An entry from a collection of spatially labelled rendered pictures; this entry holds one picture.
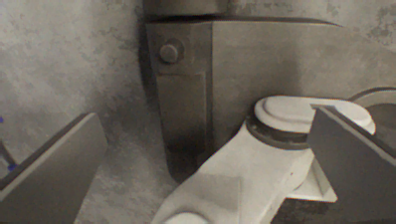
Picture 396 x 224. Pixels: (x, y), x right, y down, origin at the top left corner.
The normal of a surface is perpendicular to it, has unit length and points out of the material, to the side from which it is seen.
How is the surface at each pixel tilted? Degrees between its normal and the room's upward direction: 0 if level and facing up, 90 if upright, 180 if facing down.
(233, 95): 0
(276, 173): 90
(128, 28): 0
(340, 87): 0
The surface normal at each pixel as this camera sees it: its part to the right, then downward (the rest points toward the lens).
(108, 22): -0.20, 0.51
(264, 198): -0.04, -0.86
